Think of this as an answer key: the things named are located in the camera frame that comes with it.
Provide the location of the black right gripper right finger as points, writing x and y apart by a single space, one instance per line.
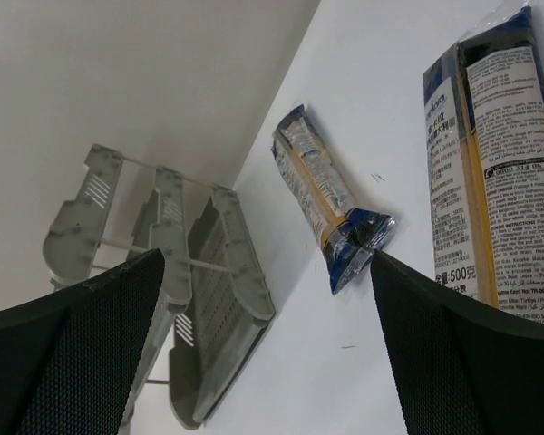
459 366

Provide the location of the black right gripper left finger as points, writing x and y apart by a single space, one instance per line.
68 359

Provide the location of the spaghetti bag white label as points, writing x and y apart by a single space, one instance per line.
484 121

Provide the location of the grey three-tier tray shelf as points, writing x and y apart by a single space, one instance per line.
214 302

